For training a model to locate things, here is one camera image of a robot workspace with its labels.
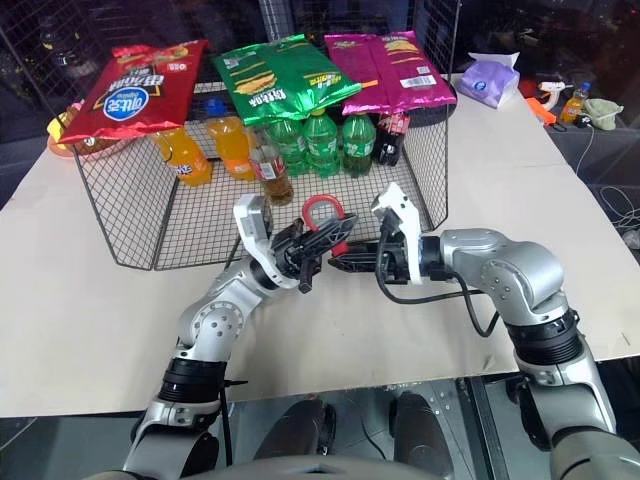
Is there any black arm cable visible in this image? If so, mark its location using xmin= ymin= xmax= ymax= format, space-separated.
xmin=373 ymin=239 xmax=501 ymax=339
xmin=218 ymin=378 xmax=250 ymax=467

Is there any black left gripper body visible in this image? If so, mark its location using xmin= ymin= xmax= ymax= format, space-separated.
xmin=271 ymin=223 xmax=325 ymax=295

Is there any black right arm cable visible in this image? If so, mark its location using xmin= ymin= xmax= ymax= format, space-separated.
xmin=373 ymin=239 xmax=501 ymax=339

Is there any orange soda plastic bottle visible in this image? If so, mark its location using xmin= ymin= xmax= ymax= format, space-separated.
xmin=206 ymin=115 xmax=259 ymax=183
xmin=153 ymin=126 xmax=214 ymax=188

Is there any black wire mesh basket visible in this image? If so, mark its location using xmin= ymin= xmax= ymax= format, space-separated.
xmin=73 ymin=73 xmax=452 ymax=272

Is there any dark cola plastic bottle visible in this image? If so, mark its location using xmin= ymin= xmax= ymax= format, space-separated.
xmin=374 ymin=111 xmax=413 ymax=168

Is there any black wire grid panel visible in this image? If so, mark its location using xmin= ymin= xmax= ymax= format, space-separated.
xmin=258 ymin=0 xmax=457 ymax=77

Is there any dark rounded shape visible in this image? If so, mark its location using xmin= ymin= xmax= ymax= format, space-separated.
xmin=393 ymin=391 xmax=452 ymax=477

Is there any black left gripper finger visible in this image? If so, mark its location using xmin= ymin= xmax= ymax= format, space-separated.
xmin=305 ymin=236 xmax=347 ymax=262
xmin=317 ymin=213 xmax=360 ymax=245

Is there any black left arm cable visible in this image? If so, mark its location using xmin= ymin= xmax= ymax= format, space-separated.
xmin=218 ymin=378 xmax=250 ymax=467

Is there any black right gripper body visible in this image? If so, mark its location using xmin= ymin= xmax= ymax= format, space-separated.
xmin=374 ymin=238 xmax=417 ymax=287

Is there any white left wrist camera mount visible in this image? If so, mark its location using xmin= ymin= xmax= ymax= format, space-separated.
xmin=232 ymin=194 xmax=301 ymax=291

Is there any grey robot torso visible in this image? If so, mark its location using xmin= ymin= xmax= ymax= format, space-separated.
xmin=212 ymin=451 xmax=439 ymax=480

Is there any magenta chips bag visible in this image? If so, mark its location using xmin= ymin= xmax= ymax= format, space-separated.
xmin=323 ymin=30 xmax=458 ymax=118

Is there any pink plate with yellow toy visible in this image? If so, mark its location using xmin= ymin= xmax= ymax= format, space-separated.
xmin=46 ymin=98 xmax=87 ymax=159

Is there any orange plastic tool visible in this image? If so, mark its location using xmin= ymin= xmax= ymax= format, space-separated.
xmin=524 ymin=96 xmax=558 ymax=127

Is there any small orange drink bottle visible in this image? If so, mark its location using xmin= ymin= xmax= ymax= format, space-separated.
xmin=558 ymin=84 xmax=592 ymax=127

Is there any white glue gun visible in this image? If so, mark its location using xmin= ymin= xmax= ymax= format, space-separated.
xmin=536 ymin=81 xmax=574 ymax=109

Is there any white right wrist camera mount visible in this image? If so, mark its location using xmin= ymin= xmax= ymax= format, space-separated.
xmin=370 ymin=181 xmax=427 ymax=287

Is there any green soda plastic bottle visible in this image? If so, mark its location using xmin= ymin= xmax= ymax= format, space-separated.
xmin=341 ymin=111 xmax=378 ymax=179
xmin=263 ymin=118 xmax=307 ymax=178
xmin=301 ymin=106 xmax=344 ymax=179

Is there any green cloth pouch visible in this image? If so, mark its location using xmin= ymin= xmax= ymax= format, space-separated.
xmin=584 ymin=97 xmax=626 ymax=132

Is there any glass bottle with red label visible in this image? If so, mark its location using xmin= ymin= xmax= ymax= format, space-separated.
xmin=248 ymin=146 xmax=296 ymax=207

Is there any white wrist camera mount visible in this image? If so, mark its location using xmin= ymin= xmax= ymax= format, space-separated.
xmin=232 ymin=194 xmax=301 ymax=291
xmin=370 ymin=181 xmax=427 ymax=287

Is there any green chips bag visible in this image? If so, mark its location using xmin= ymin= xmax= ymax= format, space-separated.
xmin=209 ymin=31 xmax=363 ymax=127

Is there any red chips bag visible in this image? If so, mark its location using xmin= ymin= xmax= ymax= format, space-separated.
xmin=56 ymin=38 xmax=211 ymax=147

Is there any red bottle opener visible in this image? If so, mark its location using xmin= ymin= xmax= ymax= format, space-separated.
xmin=301 ymin=194 xmax=349 ymax=257

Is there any purple tissue pack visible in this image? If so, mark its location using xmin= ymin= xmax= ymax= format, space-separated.
xmin=458 ymin=50 xmax=522 ymax=111

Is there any beige table cover sheet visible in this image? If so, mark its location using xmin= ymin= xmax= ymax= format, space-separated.
xmin=0 ymin=72 xmax=640 ymax=420

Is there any white thin cable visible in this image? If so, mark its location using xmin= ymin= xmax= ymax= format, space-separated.
xmin=573 ymin=113 xmax=640 ymax=246

